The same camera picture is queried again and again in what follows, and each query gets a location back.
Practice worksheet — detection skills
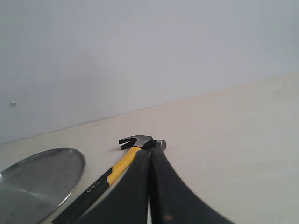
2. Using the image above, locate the yellow black claw hammer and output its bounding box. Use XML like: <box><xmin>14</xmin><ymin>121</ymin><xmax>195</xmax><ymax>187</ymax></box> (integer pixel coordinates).
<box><xmin>51</xmin><ymin>135</ymin><xmax>166</xmax><ymax>224</ymax></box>

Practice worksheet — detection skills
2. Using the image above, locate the round steel plate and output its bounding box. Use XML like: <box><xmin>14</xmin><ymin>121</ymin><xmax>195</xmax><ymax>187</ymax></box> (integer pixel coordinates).
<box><xmin>0</xmin><ymin>148</ymin><xmax>85</xmax><ymax>224</ymax></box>

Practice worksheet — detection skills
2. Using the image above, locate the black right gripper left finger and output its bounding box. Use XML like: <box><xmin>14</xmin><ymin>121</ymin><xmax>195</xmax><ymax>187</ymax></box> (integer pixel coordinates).
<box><xmin>76</xmin><ymin>150</ymin><xmax>150</xmax><ymax>224</ymax></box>

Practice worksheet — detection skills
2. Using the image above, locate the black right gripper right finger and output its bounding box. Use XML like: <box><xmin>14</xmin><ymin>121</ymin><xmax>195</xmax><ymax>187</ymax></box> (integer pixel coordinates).
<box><xmin>149</xmin><ymin>149</ymin><xmax>232</xmax><ymax>224</ymax></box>

